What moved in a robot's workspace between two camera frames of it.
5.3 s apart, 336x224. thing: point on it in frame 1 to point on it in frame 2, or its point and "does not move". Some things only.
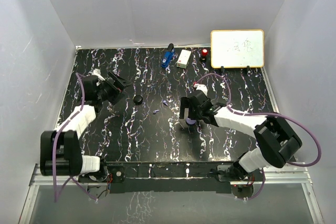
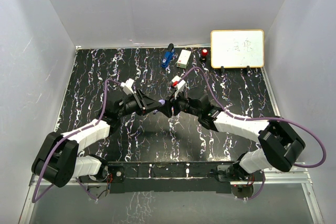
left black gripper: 116,92 to 149,104
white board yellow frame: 241,48 does not move
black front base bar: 166,176 does not move
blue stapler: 168,55 does not move
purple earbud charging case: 190,121 to 161,101
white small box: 184,59 does not move
